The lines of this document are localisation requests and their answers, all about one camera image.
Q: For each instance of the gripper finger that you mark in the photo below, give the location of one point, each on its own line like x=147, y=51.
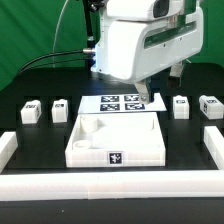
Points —
x=143, y=91
x=174, y=79

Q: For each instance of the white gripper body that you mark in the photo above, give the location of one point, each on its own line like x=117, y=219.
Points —
x=138, y=50

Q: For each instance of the white square tabletop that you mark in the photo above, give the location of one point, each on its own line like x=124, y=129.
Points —
x=116, y=140

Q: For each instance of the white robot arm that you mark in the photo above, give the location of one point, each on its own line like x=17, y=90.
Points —
x=136, y=11

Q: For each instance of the white marker sheet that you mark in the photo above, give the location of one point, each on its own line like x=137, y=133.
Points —
x=120, y=103

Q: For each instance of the green backdrop curtain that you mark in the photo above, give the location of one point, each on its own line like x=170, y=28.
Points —
x=30, y=28

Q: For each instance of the white U-shaped fence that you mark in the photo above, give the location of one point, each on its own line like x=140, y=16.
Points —
x=112, y=185

